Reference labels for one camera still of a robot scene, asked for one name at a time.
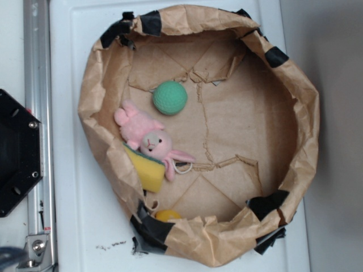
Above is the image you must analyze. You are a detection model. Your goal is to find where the aluminium extrusion rail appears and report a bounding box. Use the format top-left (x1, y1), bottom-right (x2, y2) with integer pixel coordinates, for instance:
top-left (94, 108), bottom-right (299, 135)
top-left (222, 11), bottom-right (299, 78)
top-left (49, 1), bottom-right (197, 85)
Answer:
top-left (23, 1), bottom-right (58, 271)

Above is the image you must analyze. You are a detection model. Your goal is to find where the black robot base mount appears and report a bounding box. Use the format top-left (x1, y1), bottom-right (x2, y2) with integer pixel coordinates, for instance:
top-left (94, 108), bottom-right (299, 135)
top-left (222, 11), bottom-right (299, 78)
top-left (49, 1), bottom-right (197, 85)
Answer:
top-left (1, 89), bottom-right (43, 218)

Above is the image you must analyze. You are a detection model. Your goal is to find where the pink plush bunny toy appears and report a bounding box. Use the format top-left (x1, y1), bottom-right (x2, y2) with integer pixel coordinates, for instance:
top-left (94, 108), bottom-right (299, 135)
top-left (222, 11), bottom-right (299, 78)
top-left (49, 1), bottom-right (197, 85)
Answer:
top-left (114, 100), bottom-right (196, 181)

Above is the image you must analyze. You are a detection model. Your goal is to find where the white tray board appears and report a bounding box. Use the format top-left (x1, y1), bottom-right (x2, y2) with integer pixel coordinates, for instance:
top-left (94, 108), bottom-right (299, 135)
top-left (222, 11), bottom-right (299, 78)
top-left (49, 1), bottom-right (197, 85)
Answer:
top-left (49, 1), bottom-right (310, 271)

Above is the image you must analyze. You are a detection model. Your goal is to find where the metal corner bracket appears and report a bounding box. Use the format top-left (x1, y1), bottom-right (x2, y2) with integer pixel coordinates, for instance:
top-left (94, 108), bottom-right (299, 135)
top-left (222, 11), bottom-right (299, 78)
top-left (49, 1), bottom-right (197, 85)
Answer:
top-left (16, 233), bottom-right (54, 271)

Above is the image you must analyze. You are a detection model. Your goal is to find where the brown paper bag basin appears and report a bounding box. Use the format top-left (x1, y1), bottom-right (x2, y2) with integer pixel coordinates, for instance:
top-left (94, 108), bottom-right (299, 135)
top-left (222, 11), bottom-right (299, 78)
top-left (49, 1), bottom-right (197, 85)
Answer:
top-left (78, 5), bottom-right (320, 267)

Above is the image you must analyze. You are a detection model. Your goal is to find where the green dimpled foam ball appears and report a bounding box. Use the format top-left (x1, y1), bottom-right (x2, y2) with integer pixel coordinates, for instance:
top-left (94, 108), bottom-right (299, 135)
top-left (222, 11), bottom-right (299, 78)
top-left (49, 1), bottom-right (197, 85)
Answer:
top-left (152, 81), bottom-right (188, 116)

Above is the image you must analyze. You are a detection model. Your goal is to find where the small yellow ball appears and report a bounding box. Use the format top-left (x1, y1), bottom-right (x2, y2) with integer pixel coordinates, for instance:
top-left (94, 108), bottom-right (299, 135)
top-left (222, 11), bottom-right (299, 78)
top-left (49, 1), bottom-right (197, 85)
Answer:
top-left (155, 210), bottom-right (182, 222)

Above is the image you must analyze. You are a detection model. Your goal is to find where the yellow green sponge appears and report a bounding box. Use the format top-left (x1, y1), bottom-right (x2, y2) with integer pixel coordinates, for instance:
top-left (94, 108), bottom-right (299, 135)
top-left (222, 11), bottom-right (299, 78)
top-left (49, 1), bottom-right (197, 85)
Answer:
top-left (123, 142), bottom-right (165, 193)

